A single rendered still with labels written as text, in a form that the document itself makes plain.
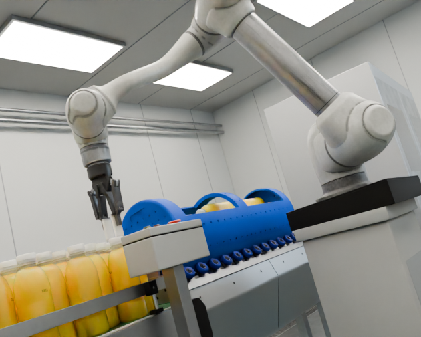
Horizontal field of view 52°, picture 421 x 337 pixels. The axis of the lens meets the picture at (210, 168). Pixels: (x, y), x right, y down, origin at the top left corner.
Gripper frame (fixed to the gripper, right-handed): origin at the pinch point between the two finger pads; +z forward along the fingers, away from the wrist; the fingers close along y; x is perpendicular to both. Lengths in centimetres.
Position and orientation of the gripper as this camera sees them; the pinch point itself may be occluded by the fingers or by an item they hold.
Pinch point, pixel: (113, 228)
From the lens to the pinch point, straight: 136.3
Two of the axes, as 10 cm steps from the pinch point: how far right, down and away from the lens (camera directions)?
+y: -7.7, 3.2, 5.5
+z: 2.7, 9.5, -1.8
